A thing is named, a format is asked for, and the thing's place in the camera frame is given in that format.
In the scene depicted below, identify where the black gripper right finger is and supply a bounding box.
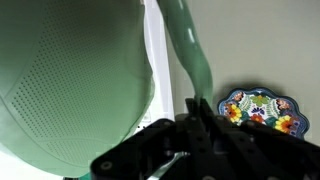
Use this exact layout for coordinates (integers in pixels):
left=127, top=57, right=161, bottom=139
left=199, top=98, right=320, bottom=180

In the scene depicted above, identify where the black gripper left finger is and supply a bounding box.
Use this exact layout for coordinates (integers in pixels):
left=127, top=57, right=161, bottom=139
left=89, top=98, right=218, bottom=180

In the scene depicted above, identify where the floral decorative wall plate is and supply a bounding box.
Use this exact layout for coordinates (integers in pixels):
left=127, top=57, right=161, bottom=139
left=217, top=87, right=310, bottom=140

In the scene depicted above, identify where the white dust bin green lid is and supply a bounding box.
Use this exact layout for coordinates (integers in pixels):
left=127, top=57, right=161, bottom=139
left=0, top=0, right=214, bottom=179

